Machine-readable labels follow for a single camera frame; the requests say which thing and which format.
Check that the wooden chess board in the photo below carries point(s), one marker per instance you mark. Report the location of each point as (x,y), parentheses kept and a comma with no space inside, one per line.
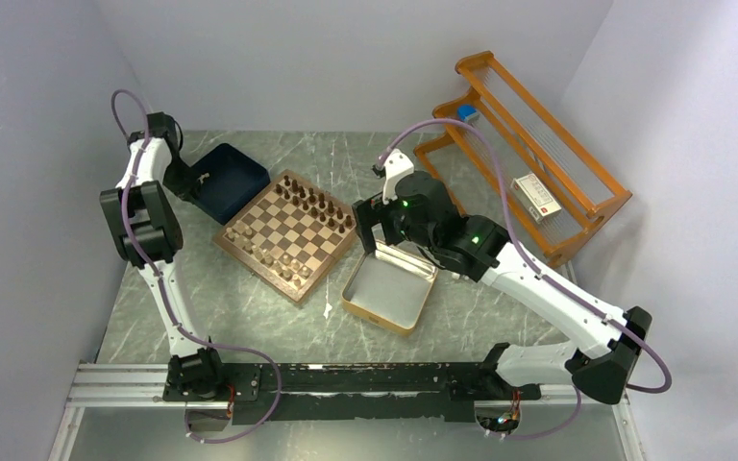
(293,223)

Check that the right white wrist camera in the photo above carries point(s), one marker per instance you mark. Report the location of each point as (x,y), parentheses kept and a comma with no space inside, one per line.
(394,167)

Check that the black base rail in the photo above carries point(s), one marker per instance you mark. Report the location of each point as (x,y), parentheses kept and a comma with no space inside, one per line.
(337,392)

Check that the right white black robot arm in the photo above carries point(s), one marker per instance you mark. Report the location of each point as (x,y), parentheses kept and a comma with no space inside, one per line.
(601,349)

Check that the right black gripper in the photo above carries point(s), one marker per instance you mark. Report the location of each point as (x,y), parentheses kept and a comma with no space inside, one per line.
(367,213)

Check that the aluminium frame rail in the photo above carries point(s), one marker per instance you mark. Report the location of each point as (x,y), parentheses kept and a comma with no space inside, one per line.
(141,386)

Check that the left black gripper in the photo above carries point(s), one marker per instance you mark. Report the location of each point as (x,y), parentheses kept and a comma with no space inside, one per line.
(184,187)

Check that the red white card box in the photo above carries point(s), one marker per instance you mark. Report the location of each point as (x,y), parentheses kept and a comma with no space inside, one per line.
(535,197)

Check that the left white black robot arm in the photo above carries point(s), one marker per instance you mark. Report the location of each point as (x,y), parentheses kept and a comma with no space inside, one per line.
(146,233)

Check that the orange wooden rack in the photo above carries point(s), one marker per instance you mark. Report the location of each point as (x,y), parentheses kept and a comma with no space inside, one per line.
(530,139)

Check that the dark blue piece box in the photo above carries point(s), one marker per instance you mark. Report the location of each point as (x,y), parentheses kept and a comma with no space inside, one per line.
(234,181)

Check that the blue white small object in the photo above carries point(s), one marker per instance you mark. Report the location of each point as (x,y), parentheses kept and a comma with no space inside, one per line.
(467,114)

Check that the gold-rimmed metal tin tray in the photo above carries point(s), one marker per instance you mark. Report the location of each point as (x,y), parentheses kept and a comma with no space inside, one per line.
(389,288)

